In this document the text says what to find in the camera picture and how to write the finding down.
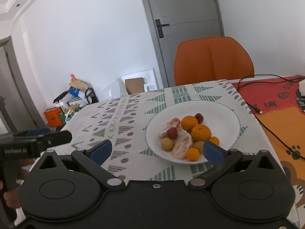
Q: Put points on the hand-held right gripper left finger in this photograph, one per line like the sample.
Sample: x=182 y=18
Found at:
x=101 y=151

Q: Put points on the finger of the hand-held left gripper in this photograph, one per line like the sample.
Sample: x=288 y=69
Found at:
x=56 y=138
x=38 y=132

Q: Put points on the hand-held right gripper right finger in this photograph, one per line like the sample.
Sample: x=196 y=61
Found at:
x=214 y=152

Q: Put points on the small orange kumquat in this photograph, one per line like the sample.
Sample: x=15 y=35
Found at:
x=214 y=140
x=192 y=154

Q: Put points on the yellow-brown round fruit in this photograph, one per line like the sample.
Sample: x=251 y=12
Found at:
x=198 y=146
x=167 y=144

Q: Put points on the large orange mandarin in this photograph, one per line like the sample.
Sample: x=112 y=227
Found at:
x=200 y=132

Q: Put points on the white round plate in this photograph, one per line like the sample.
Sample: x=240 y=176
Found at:
x=221 y=124

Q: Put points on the large peeled pomelo piece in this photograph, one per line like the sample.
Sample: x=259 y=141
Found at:
x=182 y=145

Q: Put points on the small red round fruit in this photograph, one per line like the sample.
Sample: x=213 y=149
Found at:
x=199 y=117
x=172 y=132

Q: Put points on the small peeled pomelo piece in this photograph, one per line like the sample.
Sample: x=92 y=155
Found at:
x=169 y=126

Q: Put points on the person's left hand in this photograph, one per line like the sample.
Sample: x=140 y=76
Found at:
x=9 y=195

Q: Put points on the orange box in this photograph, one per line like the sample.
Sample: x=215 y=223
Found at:
x=54 y=117

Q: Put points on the black folded object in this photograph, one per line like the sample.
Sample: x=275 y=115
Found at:
x=60 y=97

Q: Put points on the white green patterned tablecloth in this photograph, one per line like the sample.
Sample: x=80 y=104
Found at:
x=133 y=124

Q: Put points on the blue plastic bag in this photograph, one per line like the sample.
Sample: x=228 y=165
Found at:
x=73 y=92

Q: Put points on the yellow orange bag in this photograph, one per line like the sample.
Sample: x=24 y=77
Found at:
x=78 y=83

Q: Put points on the brown cardboard box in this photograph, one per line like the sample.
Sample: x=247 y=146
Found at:
x=134 y=85

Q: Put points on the orange red printed tablecloth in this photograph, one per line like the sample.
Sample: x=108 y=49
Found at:
x=278 y=114

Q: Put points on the white foam packaging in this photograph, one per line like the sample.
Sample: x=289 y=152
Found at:
x=150 y=81

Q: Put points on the orange chair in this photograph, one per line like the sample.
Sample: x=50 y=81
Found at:
x=212 y=59

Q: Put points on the white charger block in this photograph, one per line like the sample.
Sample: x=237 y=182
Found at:
x=302 y=88

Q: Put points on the grey door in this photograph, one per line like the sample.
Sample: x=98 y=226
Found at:
x=185 y=4

